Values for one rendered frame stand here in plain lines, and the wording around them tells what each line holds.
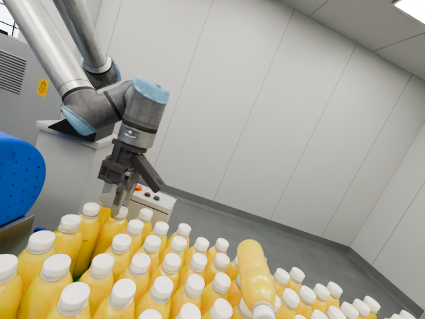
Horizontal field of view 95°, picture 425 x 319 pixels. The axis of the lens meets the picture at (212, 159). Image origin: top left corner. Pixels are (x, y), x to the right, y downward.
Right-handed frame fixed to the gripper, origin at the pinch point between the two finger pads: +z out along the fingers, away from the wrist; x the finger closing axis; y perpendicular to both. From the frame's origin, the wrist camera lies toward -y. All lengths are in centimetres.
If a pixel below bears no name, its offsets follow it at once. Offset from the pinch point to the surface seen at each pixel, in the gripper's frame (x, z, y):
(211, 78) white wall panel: -266, -92, 25
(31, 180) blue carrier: 3.3, -1.0, 23.8
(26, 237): 8.8, 10.5, 17.2
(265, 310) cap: 21.1, -6.2, -37.5
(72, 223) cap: 12.1, -0.7, 5.1
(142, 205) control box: -11.3, 2.3, -2.6
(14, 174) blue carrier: 8.1, -4.0, 24.0
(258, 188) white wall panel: -287, 45, -120
